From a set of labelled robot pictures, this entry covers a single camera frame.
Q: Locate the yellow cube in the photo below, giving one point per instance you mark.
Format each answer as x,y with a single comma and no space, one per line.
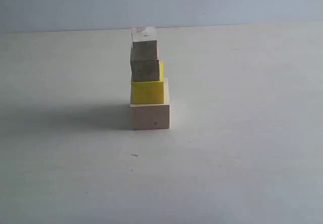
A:
151,92

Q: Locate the large wooden cube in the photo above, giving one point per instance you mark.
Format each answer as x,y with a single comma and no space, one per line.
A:
150,117

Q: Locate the medium wooden cube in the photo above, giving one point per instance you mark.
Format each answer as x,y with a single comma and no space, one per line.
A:
144,70

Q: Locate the small white wooden cube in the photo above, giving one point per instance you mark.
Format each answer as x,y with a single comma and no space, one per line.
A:
144,44

